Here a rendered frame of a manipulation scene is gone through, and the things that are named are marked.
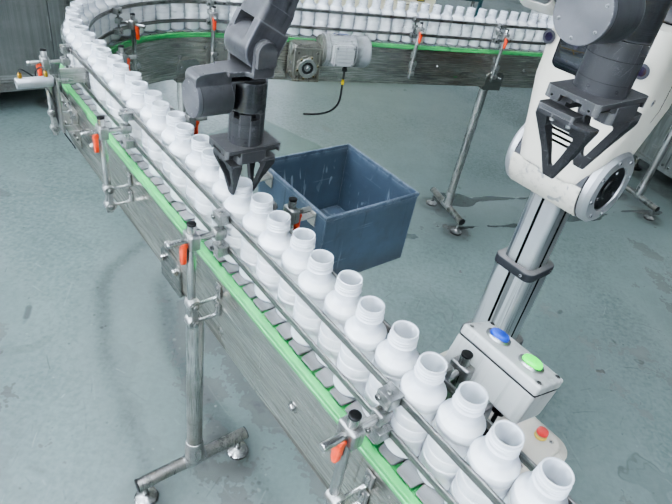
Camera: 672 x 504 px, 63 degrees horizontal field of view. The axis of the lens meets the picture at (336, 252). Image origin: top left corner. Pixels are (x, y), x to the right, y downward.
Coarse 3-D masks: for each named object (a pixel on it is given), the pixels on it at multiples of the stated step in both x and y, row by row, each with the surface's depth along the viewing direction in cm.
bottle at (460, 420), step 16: (464, 384) 66; (448, 400) 69; (464, 400) 64; (480, 400) 66; (448, 416) 66; (464, 416) 65; (480, 416) 66; (448, 432) 66; (464, 432) 65; (480, 432) 66; (432, 448) 69; (464, 448) 66; (432, 464) 70; (448, 464) 68; (448, 480) 70
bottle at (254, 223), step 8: (256, 200) 94; (264, 200) 95; (272, 200) 92; (256, 208) 92; (264, 208) 92; (272, 208) 94; (248, 216) 94; (256, 216) 93; (264, 216) 93; (248, 224) 93; (256, 224) 93; (264, 224) 93; (248, 232) 94; (256, 232) 93; (256, 240) 94; (248, 248) 96; (240, 256) 99; (248, 256) 97; (256, 256) 96; (248, 264) 98; (240, 272) 100; (248, 280) 100
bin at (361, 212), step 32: (288, 160) 155; (320, 160) 162; (352, 160) 166; (288, 192) 142; (320, 192) 170; (352, 192) 170; (384, 192) 159; (416, 192) 148; (320, 224) 134; (352, 224) 138; (384, 224) 147; (352, 256) 146; (384, 256) 155
